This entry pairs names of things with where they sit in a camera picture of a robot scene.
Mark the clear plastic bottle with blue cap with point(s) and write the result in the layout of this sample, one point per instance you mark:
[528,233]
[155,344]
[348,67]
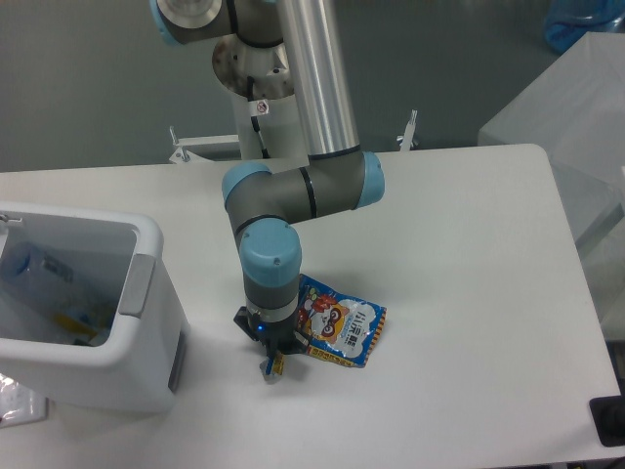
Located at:
[29,267]

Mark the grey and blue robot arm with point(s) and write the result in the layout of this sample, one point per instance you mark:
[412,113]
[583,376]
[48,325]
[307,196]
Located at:
[286,311]

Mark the blue water jug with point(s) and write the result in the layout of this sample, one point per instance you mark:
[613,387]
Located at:
[567,21]

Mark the silver clamp with blue knob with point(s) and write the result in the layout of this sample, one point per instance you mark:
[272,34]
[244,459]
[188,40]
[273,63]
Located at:
[407,140]

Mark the black device at table edge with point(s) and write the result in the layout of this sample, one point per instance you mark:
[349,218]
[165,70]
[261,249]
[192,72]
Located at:
[608,416]

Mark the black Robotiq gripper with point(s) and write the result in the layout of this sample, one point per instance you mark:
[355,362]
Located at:
[279,338]

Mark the yellow wrapper inside trash can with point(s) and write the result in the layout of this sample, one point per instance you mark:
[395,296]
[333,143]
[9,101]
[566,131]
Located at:
[75,327]

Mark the white plastic trash can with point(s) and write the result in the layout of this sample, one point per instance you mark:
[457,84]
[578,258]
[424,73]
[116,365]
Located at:
[122,290]

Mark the small torn blue wrapper piece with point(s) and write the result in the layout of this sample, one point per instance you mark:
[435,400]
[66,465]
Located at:
[272,368]

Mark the blue cartoon snack bag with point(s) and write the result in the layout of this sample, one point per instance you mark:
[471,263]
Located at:
[340,328]

